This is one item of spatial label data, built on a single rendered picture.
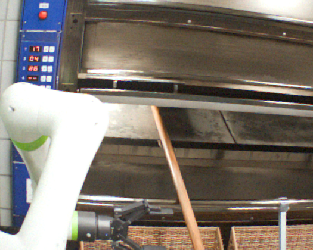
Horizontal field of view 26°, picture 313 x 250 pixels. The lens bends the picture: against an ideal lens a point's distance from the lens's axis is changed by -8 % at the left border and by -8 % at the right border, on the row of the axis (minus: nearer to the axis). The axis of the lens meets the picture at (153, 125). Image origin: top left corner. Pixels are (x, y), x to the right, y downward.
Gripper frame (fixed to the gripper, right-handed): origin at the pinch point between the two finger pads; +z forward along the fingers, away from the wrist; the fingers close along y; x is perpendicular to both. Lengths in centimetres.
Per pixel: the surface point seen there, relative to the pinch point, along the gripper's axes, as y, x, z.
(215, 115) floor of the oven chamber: -1, -89, 33
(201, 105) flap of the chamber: -23, -43, 15
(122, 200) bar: 1.6, -20.4, -10.6
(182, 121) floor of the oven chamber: 0, -81, 18
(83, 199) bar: 2.2, -20.1, -23.0
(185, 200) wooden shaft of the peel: -2.4, -15.2, 8.0
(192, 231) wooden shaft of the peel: -1.9, 3.0, 7.4
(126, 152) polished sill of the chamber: 3, -58, -6
